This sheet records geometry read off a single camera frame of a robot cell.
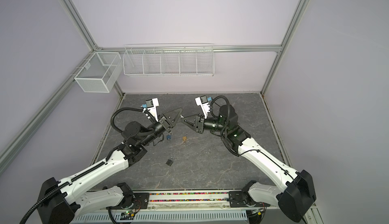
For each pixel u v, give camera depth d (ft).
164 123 1.81
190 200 2.47
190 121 2.03
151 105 1.87
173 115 1.99
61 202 1.25
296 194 1.26
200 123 1.85
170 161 2.84
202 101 1.93
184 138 3.16
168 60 3.24
